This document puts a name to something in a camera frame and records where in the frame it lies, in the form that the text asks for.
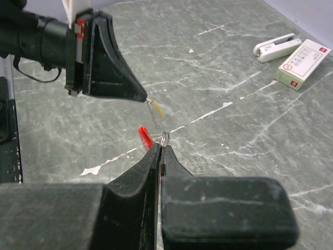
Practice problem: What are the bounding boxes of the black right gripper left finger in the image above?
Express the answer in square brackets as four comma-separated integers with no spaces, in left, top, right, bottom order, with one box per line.
[1,143,161,249]

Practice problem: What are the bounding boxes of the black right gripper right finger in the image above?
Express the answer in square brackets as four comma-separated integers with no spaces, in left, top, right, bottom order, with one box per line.
[161,146,299,249]

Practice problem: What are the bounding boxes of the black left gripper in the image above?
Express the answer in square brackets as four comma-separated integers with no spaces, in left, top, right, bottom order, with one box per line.
[1,1,147,102]

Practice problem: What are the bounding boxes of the metal key holder red handle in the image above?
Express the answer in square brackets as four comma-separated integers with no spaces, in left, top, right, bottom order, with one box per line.
[138,126,171,250]

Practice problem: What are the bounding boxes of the yellow key tag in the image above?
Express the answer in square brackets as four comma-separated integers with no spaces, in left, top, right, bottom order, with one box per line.
[151,98,165,118]

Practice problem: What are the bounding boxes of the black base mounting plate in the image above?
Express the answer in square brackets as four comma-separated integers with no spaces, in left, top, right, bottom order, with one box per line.
[1,77,23,183]

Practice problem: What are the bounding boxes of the white stapler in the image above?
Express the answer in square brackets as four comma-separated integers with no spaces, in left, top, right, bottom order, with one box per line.
[253,33,302,63]

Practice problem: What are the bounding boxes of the green white staple box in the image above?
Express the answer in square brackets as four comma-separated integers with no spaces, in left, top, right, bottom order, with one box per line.
[274,39,331,91]

